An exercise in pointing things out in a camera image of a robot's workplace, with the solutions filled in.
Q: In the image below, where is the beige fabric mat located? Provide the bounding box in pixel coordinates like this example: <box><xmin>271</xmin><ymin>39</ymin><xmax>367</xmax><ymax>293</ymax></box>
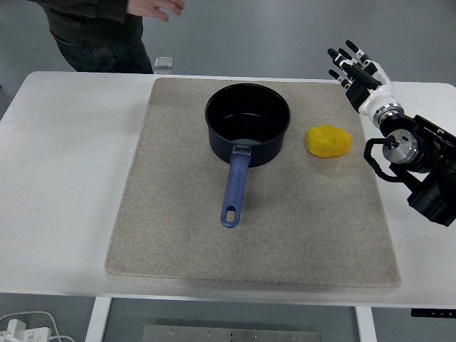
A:
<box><xmin>104</xmin><ymin>77</ymin><xmax>403</xmax><ymax>289</ymax></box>

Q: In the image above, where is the white table leg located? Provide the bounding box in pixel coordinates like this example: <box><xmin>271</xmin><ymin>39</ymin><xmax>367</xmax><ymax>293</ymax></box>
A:
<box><xmin>84</xmin><ymin>296</ymin><xmax>113</xmax><ymax>342</ymax></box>
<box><xmin>355</xmin><ymin>305</ymin><xmax>378</xmax><ymax>342</ymax></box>

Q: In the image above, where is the person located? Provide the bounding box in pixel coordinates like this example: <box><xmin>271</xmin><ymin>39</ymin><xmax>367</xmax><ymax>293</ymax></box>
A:
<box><xmin>26</xmin><ymin>0</ymin><xmax>154</xmax><ymax>75</ymax></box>

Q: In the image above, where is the small silver floor box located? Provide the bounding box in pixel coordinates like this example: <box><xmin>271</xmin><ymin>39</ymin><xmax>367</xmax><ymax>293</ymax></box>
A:
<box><xmin>154</xmin><ymin>56</ymin><xmax>175</xmax><ymax>71</ymax></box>

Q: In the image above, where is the grey metal plate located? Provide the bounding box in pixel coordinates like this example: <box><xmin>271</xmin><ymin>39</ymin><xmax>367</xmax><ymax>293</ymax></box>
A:
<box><xmin>142</xmin><ymin>324</ymin><xmax>323</xmax><ymax>342</ymax></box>

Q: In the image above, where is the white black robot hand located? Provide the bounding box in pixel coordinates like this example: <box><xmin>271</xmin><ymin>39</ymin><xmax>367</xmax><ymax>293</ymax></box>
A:
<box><xmin>326</xmin><ymin>39</ymin><xmax>396</xmax><ymax>120</ymax></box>

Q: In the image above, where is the white power strip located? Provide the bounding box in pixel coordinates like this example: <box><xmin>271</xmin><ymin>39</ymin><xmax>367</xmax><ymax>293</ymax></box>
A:
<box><xmin>0</xmin><ymin>318</ymin><xmax>53</xmax><ymax>342</ymax></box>

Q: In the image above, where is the yellow potato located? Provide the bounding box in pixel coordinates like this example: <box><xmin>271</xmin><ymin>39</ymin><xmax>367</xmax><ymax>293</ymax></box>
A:
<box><xmin>305</xmin><ymin>124</ymin><xmax>353</xmax><ymax>159</ymax></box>

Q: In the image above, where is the person's hand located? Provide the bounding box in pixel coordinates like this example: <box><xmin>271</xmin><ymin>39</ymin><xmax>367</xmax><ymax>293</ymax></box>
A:
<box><xmin>128</xmin><ymin>0</ymin><xmax>186</xmax><ymax>23</ymax></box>

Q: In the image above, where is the blue pot with handle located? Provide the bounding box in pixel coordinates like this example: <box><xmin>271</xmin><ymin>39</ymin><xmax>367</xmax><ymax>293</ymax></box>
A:
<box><xmin>204</xmin><ymin>83</ymin><xmax>291</xmax><ymax>229</ymax></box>

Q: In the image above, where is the black table control panel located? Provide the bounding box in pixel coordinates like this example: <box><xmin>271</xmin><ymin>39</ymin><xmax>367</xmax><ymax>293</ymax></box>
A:
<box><xmin>410</xmin><ymin>308</ymin><xmax>456</xmax><ymax>318</ymax></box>

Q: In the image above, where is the white cable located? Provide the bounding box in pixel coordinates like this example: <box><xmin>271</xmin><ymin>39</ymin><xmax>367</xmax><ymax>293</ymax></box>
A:
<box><xmin>0</xmin><ymin>311</ymin><xmax>74</xmax><ymax>342</ymax></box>

